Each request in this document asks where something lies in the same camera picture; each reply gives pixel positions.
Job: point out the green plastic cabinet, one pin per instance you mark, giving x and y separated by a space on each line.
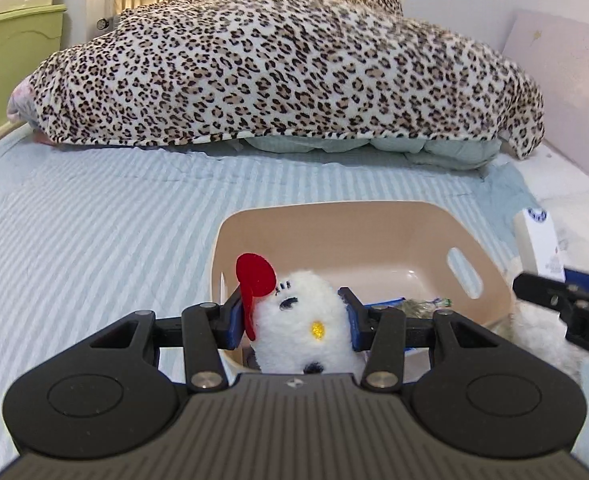
4 60

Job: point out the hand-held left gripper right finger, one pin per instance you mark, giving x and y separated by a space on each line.
356 327

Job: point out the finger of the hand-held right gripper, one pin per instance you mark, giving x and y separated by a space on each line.
544 291

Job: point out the blue striped bed sheet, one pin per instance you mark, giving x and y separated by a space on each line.
99 240

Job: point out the leopard print blanket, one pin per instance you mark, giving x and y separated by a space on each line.
274 60

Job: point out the pink flat board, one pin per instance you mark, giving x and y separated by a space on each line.
567 85

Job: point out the pink pillow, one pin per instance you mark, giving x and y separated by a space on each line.
20 105

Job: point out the beige plastic basket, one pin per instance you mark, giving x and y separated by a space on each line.
354 245

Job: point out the white box blue logo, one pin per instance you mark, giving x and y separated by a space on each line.
537 242

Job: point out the light green quilt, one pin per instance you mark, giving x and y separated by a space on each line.
374 147

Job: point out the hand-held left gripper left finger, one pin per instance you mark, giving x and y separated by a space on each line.
233 322

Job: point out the blue packet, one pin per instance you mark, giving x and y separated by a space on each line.
385 304

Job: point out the white plush toy red bow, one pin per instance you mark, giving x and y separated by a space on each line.
299 325

